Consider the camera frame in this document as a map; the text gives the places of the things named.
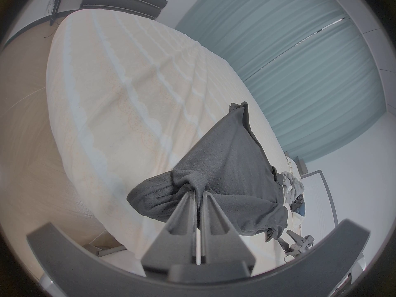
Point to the blue-green curtain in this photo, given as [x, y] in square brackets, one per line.
[324, 97]
[247, 17]

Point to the grey garment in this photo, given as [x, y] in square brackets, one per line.
[292, 186]

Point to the dark blue garment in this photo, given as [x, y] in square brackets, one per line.
[301, 209]

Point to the bed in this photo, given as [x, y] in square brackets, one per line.
[123, 104]

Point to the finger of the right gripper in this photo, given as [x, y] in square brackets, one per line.
[295, 238]
[285, 246]

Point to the black sleeveless top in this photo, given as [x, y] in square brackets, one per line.
[229, 165]

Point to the black shiny garment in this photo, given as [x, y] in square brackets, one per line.
[298, 201]

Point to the white printed pillow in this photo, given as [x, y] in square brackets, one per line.
[292, 165]

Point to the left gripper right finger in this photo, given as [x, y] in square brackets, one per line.
[216, 237]

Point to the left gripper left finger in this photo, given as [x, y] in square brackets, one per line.
[182, 237]

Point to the grey bedside table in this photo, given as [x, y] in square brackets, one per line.
[298, 161]

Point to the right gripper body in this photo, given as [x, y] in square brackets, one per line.
[304, 244]

